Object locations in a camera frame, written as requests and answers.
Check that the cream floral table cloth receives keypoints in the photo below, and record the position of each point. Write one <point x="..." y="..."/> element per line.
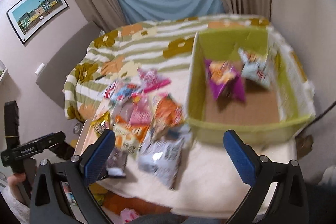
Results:
<point x="207" y="184"/>

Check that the person's left hand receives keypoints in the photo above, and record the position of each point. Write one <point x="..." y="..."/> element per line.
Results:
<point x="13" y="182"/>

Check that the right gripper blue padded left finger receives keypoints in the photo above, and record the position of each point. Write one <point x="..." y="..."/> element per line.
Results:
<point x="96" y="155"/>

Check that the orange sticks snack bag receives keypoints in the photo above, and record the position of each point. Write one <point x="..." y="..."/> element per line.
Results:
<point x="129" y="137"/>

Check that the blue snack bag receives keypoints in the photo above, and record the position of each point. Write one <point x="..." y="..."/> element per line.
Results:
<point x="118" y="92"/>

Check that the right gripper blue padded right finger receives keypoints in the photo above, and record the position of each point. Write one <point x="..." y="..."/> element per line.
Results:
<point x="242" y="156"/>

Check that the silver potato chip bag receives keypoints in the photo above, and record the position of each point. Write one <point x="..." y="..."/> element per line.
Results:
<point x="255" y="68"/>

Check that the grey bed headboard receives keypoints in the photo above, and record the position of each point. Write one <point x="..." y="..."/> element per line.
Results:
<point x="52" y="78"/>

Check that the green cardboard snack box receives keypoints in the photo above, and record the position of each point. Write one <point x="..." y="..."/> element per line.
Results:
<point x="246" y="79"/>

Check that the grey white snack bag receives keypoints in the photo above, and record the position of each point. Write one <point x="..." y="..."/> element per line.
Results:
<point x="161" y="158"/>

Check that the pink strawberry snack bag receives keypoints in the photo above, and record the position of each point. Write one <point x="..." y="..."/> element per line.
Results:
<point x="151" y="80"/>

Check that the framed houses picture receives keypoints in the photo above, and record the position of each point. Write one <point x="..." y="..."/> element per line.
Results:
<point x="28" y="16"/>

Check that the purple snack bag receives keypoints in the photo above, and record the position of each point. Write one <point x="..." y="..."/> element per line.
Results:
<point x="224" y="80"/>

